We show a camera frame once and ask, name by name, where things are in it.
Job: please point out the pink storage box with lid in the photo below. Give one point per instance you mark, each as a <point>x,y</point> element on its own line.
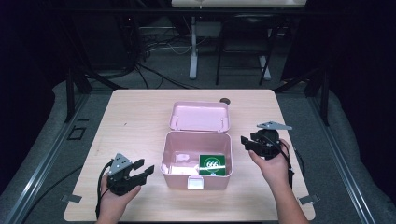
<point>196,149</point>

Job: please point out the person's left hand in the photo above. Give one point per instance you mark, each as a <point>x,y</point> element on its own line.
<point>115,202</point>

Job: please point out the black chair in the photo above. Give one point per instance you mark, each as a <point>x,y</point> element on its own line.
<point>246,21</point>

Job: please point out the black frame post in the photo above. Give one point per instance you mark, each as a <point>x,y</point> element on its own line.
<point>325,99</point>
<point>69,96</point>

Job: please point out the white desk leg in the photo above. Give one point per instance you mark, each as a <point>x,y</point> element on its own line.
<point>193,53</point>
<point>265,68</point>

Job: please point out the aluminium floor rail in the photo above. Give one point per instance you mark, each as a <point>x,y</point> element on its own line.
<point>342,165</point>
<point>40,165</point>

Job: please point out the person's right hand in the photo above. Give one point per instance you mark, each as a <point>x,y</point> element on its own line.
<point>275,171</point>

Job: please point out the grey metal table bracket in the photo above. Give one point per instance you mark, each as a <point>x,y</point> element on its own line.
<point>309,199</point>
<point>71,198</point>

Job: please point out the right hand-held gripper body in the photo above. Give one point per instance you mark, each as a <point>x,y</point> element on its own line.
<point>267,144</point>

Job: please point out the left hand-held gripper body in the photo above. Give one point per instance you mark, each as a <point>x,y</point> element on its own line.
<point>120,180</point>

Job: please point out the round brown table grommet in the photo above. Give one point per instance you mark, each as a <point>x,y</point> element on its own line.
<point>224,100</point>

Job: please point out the green card packet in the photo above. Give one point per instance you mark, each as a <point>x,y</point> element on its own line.
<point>212,165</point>

